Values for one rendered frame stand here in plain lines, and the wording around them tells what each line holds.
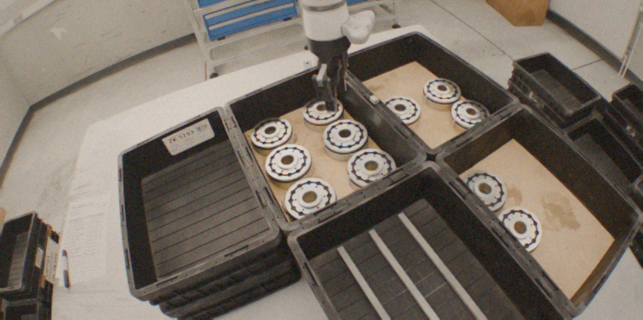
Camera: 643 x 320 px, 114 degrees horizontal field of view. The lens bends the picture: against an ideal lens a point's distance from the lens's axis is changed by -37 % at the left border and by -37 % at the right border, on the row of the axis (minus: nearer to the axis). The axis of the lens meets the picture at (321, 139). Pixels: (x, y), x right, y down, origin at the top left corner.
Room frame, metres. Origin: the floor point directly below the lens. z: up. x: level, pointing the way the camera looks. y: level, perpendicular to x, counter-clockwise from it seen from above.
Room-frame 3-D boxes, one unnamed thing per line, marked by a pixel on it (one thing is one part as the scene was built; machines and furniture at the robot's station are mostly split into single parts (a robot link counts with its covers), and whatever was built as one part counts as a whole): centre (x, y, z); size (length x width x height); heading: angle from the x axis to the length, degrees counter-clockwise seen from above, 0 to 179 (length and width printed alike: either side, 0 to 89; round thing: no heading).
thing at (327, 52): (0.50, -0.04, 1.10); 0.08 x 0.08 x 0.09
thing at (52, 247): (0.49, 1.28, 0.41); 0.31 x 0.02 x 0.16; 10
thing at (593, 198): (0.23, -0.40, 0.87); 0.40 x 0.30 x 0.11; 20
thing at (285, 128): (0.58, 0.12, 0.86); 0.10 x 0.10 x 0.01
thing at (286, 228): (0.50, 0.02, 0.92); 0.40 x 0.30 x 0.02; 20
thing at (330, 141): (0.53, -0.05, 0.86); 0.10 x 0.10 x 0.01
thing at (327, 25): (0.49, -0.06, 1.17); 0.11 x 0.09 x 0.06; 65
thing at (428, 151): (0.60, -0.27, 0.92); 0.40 x 0.30 x 0.02; 20
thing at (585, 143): (0.52, -1.20, 0.31); 0.40 x 0.30 x 0.34; 10
